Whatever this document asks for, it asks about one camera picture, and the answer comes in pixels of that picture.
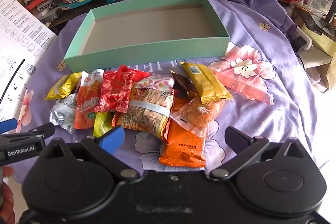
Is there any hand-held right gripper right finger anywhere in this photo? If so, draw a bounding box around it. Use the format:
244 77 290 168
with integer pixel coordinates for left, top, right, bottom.
209 126 314 180

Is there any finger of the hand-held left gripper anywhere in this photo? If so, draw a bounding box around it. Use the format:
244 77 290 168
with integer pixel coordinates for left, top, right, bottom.
16 123 56 137
0 119 18 134

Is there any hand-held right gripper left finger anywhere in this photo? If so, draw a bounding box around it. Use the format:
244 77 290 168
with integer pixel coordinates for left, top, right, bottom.
39 126 140 180

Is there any yellow green snack packet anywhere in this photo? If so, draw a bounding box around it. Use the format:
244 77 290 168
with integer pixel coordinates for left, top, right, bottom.
93 112 115 138

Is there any silver snack packet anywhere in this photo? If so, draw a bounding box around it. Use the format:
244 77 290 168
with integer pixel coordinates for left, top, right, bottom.
49 94 79 134

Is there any orange white-banded noodle snack packet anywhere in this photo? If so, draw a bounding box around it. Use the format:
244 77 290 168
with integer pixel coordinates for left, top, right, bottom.
112 88 174 140

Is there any orange white chips packet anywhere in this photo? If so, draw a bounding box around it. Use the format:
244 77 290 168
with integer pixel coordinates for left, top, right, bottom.
74 69 105 130

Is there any clear packet orange cake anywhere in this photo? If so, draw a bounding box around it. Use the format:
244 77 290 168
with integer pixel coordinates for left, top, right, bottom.
170 97 227 140

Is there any red patterned foil packet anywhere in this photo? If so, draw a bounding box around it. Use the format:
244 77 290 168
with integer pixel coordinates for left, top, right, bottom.
94 71 134 113

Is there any translucent salmon snack packet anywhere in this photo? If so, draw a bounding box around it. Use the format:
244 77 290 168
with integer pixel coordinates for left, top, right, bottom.
210 63 274 105

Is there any plain orange snack packet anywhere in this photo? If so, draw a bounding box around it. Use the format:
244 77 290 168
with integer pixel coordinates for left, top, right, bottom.
159 119 207 168

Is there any mustard yellow snack bar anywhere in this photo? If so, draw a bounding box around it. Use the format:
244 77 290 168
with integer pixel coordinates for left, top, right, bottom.
180 62 233 104

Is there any small red candy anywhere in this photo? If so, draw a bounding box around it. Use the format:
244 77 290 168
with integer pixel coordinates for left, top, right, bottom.
117 65 144 81

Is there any pink floral snack packet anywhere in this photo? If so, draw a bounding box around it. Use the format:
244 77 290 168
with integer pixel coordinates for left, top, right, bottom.
135 74 175 93

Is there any dark brown chocolate packet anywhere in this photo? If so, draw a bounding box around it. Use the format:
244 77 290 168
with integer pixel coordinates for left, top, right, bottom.
170 70 198 98

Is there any mint green cardboard box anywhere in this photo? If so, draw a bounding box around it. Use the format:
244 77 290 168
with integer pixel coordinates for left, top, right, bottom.
63 0 231 73

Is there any person's left hand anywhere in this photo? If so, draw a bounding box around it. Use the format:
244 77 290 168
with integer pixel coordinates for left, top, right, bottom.
0 166 15 223

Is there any purple floral blanket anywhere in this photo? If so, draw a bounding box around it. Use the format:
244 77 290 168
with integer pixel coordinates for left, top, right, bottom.
14 0 330 170

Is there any white instruction sheet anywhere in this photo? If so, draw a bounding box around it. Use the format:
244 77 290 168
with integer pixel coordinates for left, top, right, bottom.
0 0 59 132

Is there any white power strip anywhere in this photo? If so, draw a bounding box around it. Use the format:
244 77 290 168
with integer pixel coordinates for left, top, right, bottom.
291 27 313 53

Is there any black white small box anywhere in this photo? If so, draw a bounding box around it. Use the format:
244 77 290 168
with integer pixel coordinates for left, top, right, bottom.
36 0 60 23

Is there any pale yellow box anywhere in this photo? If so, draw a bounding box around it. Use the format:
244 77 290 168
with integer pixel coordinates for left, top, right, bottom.
301 22 336 58

